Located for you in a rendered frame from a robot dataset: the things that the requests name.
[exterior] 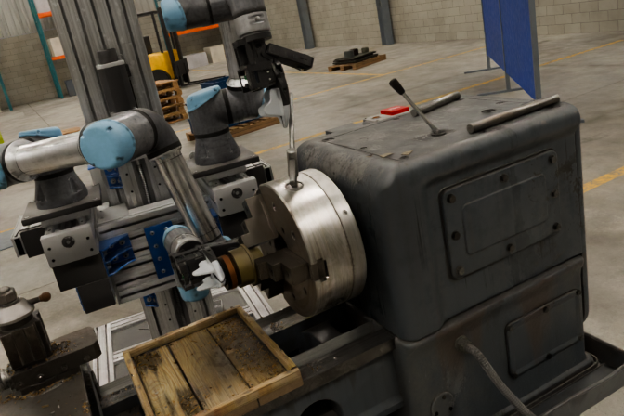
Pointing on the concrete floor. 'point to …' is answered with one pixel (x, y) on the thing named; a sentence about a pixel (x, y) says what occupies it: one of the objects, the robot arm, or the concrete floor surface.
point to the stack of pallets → (171, 100)
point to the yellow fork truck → (160, 61)
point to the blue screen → (510, 17)
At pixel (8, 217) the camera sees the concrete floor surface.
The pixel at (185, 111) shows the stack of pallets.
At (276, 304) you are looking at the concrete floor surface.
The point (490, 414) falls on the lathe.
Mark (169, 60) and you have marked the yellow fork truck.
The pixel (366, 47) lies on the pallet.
